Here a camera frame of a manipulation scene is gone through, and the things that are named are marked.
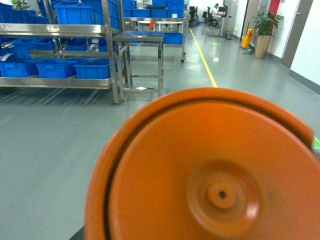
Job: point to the potted plant in tall planter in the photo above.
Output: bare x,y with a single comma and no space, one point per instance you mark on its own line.
264,25

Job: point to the orange plastic cap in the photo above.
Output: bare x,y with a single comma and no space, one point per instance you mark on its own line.
206,164

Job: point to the blue bin lower left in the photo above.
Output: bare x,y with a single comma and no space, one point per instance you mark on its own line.
19,68

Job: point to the far steel rack on casters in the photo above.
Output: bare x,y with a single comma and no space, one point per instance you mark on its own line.
170,17

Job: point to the stainless steel flow rack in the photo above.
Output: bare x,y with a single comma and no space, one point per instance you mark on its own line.
72,29

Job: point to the blue bin lower middle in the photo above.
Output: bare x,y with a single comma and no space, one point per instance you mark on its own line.
58,68

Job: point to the yellow mop bucket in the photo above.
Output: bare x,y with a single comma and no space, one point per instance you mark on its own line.
246,40

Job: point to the seated person in white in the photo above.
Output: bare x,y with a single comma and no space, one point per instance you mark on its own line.
216,15

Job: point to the grey trash bin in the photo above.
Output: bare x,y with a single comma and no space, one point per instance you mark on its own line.
229,35

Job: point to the stainless steel side table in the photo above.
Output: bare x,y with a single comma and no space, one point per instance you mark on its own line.
146,39

